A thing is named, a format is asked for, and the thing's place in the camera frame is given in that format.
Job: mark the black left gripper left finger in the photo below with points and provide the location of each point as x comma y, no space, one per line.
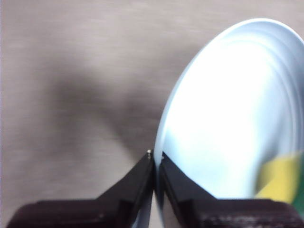
114,209

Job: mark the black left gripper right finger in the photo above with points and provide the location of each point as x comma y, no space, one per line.
213,211

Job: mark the yellow sponge with green pad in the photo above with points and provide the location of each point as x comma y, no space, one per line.
281,178

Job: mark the light blue round plate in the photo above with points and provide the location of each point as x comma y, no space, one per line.
228,114

